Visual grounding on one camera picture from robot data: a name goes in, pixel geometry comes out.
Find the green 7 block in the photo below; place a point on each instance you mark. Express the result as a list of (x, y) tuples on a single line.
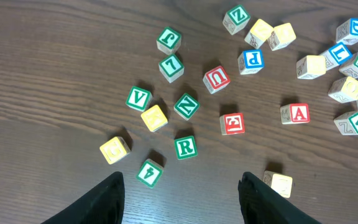
[(171, 68)]

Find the yellow S block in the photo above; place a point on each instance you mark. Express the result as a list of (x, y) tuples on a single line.
[(311, 67)]

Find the green Z block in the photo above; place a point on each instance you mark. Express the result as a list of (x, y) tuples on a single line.
[(236, 19)]

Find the yellow C block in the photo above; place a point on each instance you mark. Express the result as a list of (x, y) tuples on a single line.
[(280, 183)]

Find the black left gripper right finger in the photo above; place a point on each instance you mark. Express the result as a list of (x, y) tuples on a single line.
[(262, 205)]

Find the red E block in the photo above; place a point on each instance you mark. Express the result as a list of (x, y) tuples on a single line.
[(232, 123)]

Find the yellow block beside Z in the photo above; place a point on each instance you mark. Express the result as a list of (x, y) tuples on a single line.
[(258, 34)]

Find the blue D block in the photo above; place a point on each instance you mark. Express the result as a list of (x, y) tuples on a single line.
[(347, 33)]

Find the red A block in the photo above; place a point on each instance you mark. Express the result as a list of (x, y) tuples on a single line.
[(295, 113)]

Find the green J block left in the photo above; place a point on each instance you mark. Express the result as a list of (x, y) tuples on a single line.
[(169, 41)]

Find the green N block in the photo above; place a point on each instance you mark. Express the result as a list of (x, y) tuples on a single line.
[(186, 106)]

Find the green R block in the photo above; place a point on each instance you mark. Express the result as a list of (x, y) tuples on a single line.
[(185, 147)]

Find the yellow O block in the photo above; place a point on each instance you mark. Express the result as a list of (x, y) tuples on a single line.
[(281, 36)]

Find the yellow K block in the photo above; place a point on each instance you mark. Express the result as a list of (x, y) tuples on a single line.
[(154, 118)]

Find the green 4 block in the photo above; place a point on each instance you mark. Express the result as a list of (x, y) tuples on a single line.
[(149, 173)]

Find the blue P block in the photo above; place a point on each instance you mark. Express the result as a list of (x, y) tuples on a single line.
[(250, 62)]

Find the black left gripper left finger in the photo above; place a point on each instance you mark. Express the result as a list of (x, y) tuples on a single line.
[(102, 204)]

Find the yellow G block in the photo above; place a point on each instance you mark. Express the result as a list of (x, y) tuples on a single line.
[(115, 149)]

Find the blue L block upper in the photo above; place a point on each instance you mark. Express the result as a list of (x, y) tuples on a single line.
[(336, 55)]

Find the red U block left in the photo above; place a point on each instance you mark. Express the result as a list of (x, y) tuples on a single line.
[(216, 79)]

